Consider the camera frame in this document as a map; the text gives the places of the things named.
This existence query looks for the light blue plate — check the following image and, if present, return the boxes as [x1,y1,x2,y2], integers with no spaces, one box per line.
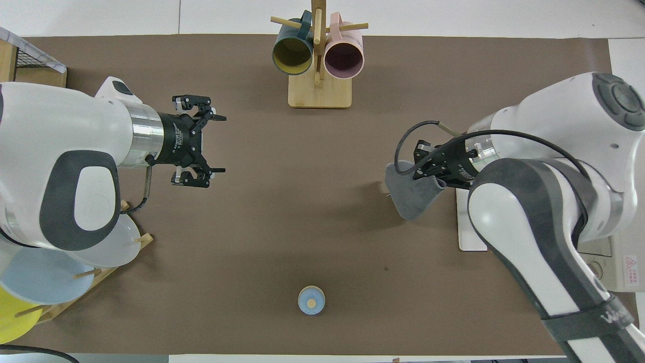
[0,248,95,305]

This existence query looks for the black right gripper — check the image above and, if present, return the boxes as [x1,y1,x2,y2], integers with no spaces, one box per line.
[413,141,480,190]

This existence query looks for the pale grey plate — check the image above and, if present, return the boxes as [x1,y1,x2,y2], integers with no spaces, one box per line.
[66,212,143,268]

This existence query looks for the pink mug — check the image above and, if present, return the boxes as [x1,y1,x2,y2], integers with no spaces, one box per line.
[324,12,364,79]

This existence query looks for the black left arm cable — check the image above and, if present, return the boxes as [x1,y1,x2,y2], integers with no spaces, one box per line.
[121,154,154,215]

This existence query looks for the blue call bell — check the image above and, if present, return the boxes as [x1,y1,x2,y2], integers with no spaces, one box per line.
[297,285,326,316]

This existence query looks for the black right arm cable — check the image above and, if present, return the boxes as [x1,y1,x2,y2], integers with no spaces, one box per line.
[394,120,593,182]

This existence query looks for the dark teal mug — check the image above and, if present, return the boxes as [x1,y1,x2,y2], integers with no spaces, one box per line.
[272,10,314,76]

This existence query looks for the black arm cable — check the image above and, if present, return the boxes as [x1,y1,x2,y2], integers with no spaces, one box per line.
[394,120,593,182]
[121,154,154,215]

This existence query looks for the purple and grey towel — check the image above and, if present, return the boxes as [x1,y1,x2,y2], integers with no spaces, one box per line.
[385,160,447,221]

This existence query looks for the black wire basket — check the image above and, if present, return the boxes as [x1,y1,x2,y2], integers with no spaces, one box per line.
[9,44,38,70]

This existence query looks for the white towel rack wooden bars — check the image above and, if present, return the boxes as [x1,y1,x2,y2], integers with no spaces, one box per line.
[456,188,489,252]

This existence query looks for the wooden stepped shelf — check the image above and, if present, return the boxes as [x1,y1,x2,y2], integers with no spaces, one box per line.
[0,39,68,89]

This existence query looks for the wooden mug tree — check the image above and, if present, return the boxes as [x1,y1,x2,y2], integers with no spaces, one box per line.
[270,0,369,109]

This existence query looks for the wooden plate rack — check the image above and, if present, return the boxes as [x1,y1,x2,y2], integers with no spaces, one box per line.
[14,199,154,324]

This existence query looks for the marbled white shelf panel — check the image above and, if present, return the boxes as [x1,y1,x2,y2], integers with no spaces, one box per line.
[0,26,68,74]

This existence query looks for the brown table mat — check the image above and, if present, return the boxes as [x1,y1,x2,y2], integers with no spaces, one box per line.
[0,34,638,356]

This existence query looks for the yellow plate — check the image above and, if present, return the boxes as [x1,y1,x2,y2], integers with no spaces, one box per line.
[0,286,45,344]

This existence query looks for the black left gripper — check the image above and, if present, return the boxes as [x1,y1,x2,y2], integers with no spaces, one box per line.
[159,94,227,189]

